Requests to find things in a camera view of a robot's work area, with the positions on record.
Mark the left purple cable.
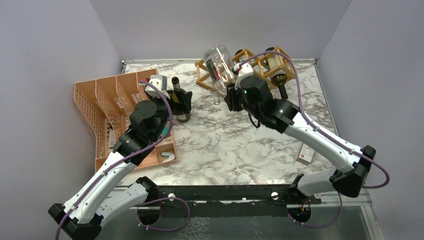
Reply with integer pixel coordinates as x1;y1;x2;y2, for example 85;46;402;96
54;79;174;240

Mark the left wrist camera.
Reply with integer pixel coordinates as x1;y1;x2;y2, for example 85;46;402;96
144;75;170;99

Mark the black mounting rail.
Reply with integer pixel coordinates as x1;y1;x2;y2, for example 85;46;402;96
125;183;322;220

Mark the peach plastic organizer tray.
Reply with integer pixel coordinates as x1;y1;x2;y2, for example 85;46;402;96
73;69;158;171

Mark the wooden wine rack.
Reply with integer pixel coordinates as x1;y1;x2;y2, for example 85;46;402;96
195;45;296;97

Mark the small white cardboard box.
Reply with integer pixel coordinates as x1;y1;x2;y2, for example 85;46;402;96
296;143;315;166

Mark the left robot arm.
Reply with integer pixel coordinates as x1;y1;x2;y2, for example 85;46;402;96
48;85;193;240

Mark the green wine bottle back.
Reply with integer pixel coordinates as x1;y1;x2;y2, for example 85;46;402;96
171;76;193;123

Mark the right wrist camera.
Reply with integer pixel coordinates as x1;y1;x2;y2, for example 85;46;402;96
233;62;254;90

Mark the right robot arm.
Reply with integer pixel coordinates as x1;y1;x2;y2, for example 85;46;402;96
224;76;376;204

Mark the round clear bottle silver cap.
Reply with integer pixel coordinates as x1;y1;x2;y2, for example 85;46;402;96
203;44;235;97

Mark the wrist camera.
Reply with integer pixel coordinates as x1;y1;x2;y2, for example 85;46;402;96
144;75;170;99
233;62;254;90

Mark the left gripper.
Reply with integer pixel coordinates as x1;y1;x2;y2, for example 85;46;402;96
149;88;192;141

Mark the clear square glass bottle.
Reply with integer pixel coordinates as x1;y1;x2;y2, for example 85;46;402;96
212;91;221;106

